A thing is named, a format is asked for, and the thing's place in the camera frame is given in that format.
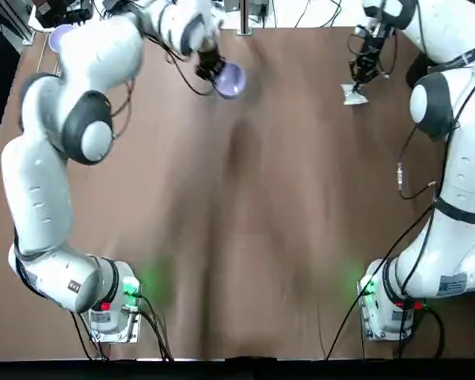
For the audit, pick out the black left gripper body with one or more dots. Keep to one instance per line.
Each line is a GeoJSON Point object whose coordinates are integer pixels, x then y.
{"type": "Point", "coordinates": [206, 63]}

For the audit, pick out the silver sponge cloth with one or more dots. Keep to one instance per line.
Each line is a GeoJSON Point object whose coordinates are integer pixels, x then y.
{"type": "Point", "coordinates": [354, 97]}

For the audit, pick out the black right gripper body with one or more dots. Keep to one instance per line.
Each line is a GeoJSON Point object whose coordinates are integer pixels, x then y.
{"type": "Point", "coordinates": [371, 46]}

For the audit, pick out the black electronics box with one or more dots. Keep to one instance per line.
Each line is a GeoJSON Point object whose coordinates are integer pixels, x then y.
{"type": "Point", "coordinates": [63, 12]}

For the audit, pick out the purple bowl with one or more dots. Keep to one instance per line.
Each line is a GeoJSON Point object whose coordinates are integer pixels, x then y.
{"type": "Point", "coordinates": [231, 81]}
{"type": "Point", "coordinates": [55, 39]}

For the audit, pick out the aluminium profile post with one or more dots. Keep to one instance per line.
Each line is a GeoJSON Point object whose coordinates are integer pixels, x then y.
{"type": "Point", "coordinates": [245, 17]}

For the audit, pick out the black power supply units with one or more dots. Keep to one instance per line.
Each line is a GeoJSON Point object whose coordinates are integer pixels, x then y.
{"type": "Point", "coordinates": [247, 6]}

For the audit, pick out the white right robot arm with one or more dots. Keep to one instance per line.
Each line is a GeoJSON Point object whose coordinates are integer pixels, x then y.
{"type": "Point", "coordinates": [459, 158]}

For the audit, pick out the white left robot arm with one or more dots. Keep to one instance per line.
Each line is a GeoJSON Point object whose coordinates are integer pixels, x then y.
{"type": "Point", "coordinates": [99, 51]}

